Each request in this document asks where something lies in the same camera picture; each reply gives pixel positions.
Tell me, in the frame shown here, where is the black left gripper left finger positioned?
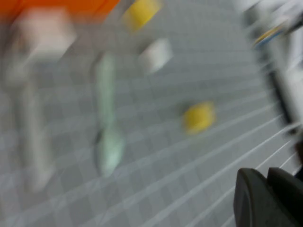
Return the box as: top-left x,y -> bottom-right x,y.
233,167 -> 297,227

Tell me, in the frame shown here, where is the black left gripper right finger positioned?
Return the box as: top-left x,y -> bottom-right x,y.
267,167 -> 303,227

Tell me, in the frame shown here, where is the mint green plastic spoon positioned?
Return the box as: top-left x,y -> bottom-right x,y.
93,53 -> 125,177

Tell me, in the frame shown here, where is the grey plastic fork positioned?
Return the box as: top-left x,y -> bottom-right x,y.
3,56 -> 56,192

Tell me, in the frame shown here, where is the orange plastic cutlery holder crate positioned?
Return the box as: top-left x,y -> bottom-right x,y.
0,0 -> 121,18

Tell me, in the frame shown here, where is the grey checked table mat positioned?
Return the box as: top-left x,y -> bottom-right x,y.
0,0 -> 303,227

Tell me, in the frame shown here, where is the yellow cube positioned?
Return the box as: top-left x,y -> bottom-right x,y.
122,0 -> 163,33
183,101 -> 216,135

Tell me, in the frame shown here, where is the white cube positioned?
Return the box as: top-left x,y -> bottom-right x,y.
139,38 -> 173,74

